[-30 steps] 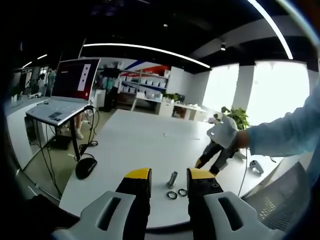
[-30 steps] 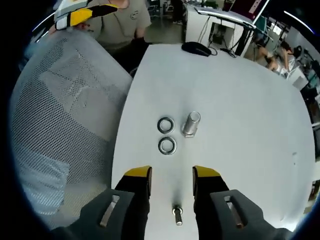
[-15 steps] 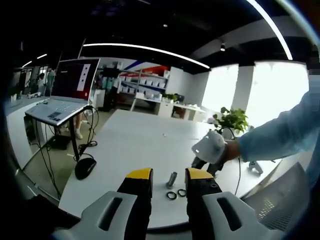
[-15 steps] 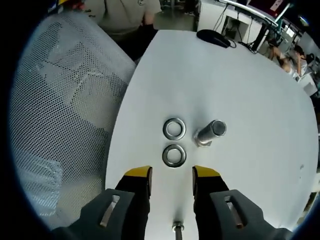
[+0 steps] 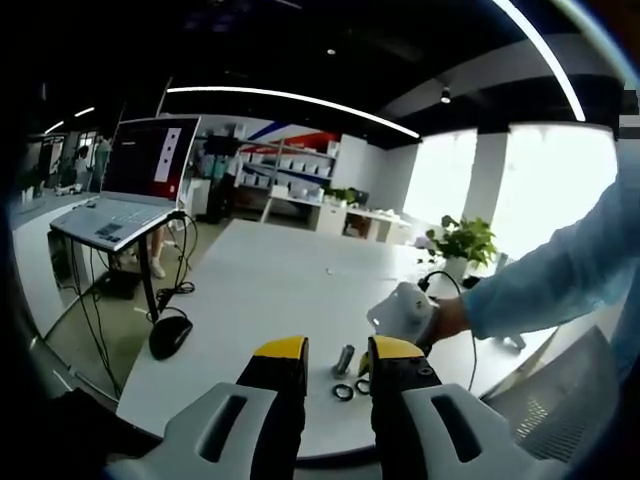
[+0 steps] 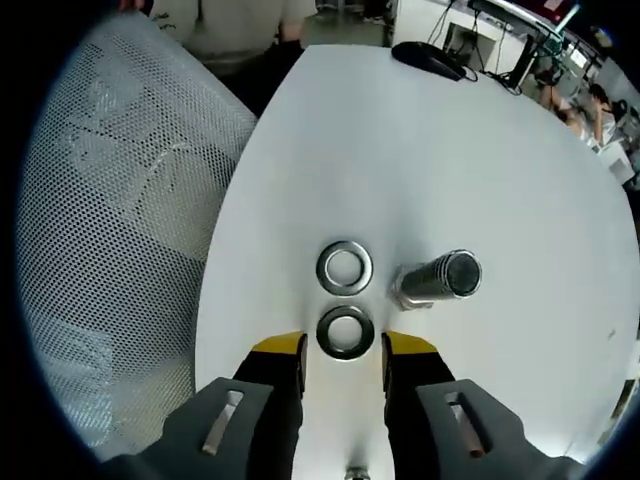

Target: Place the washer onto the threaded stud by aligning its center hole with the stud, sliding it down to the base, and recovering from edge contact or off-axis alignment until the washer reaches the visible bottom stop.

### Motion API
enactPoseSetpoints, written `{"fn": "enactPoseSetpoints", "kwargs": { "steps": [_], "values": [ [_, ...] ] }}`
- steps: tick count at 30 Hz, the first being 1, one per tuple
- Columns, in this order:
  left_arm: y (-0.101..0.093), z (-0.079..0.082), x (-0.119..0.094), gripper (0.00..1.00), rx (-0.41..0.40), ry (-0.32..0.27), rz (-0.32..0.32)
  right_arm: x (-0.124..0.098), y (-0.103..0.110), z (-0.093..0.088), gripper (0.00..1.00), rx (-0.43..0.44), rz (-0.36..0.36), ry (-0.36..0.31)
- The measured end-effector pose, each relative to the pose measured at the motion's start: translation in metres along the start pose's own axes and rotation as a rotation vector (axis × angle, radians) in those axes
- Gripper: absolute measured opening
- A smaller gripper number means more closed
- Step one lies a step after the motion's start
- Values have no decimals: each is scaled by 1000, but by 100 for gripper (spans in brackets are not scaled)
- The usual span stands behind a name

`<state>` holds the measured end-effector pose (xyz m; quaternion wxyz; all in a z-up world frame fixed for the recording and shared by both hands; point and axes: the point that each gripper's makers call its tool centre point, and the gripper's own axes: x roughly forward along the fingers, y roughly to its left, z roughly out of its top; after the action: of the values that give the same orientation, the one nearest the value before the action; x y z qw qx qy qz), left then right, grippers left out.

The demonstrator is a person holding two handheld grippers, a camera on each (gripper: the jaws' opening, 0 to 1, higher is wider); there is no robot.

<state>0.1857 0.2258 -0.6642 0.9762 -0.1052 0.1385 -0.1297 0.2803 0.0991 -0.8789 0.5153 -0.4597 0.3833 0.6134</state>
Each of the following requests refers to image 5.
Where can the straight ceiling light strip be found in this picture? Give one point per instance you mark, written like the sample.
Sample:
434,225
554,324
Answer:
550,55

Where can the dark cloth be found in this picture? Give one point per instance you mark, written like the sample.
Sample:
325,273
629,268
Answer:
100,425

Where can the white handheld controller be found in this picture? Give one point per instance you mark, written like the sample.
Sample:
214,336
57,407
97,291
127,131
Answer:
512,341

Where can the person's right hand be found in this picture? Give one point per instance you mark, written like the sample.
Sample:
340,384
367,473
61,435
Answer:
450,320

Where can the black rubber rings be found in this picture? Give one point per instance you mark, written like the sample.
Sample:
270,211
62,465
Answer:
335,392

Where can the silver laptop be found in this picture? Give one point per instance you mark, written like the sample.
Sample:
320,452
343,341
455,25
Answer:
145,155

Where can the black laptop stand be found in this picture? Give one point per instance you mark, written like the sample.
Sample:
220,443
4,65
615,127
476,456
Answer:
148,280

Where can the white counter cabinet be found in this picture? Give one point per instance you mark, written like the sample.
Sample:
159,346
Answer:
345,215

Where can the dark metal washer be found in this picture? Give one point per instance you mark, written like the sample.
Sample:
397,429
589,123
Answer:
358,387

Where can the storage shelf rack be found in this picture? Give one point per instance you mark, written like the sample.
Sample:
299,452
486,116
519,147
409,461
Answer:
290,165

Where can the long curved ceiling light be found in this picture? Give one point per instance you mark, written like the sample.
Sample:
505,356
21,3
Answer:
300,100

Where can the white side cabinet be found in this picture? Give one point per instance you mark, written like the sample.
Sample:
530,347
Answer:
40,235

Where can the potted green plant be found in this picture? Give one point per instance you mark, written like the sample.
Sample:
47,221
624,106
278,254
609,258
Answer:
467,245

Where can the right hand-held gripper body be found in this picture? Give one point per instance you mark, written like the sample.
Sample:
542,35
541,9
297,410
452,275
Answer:
402,310

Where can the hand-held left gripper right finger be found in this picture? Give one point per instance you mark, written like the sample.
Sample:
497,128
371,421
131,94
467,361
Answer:
440,430

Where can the black ceiling spotlight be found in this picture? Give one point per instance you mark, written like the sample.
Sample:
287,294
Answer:
445,95

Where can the metal threaded stud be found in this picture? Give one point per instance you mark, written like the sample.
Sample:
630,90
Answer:
344,360

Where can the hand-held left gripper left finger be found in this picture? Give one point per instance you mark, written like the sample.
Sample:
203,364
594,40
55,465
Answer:
235,425

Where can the black computer mouse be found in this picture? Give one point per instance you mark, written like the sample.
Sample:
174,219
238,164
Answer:
170,336

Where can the grey mesh chair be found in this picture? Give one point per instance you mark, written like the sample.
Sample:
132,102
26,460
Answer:
560,400

